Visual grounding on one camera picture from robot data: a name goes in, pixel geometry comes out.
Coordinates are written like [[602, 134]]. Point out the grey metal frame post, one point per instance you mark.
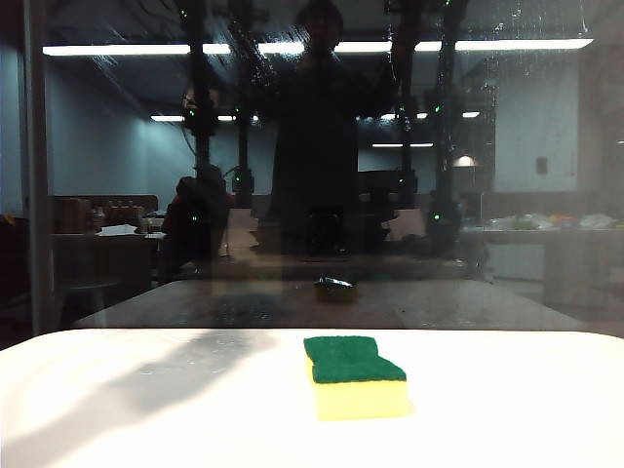
[[38, 170]]

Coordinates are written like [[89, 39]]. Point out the large glass pane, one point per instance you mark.
[[526, 292]]

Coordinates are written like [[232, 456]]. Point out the yellow sponge with green scourer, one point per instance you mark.
[[351, 390]]

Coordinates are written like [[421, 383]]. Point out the white round stool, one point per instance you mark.
[[85, 286]]

